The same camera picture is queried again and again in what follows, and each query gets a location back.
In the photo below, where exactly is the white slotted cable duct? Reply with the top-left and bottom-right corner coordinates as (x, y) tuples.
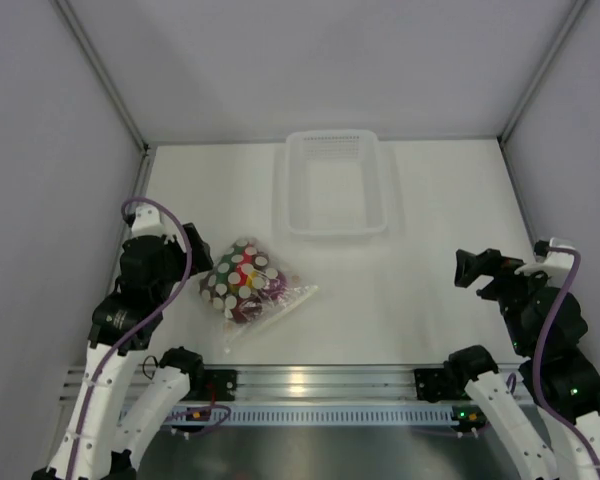
(114, 404), (481, 427)

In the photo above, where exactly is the aluminium mounting rail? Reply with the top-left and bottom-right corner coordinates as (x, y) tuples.
(59, 363), (536, 402)

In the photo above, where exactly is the clear polka dot zip bag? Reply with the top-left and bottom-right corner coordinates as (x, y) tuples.
(197, 236), (319, 354)

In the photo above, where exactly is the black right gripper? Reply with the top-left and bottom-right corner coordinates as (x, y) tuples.
(455, 247), (554, 354)

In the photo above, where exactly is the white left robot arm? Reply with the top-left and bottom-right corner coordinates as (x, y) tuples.
(32, 223), (213, 479)

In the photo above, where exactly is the white perforated plastic basket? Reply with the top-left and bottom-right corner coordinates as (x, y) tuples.
(282, 129), (388, 238)

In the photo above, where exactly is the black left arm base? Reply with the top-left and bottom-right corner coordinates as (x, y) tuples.
(199, 369), (238, 403)

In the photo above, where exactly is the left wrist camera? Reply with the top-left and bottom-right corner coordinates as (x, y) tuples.
(131, 204), (166, 238)

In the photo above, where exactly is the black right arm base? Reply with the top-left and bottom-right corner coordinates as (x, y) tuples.
(413, 368), (451, 403)

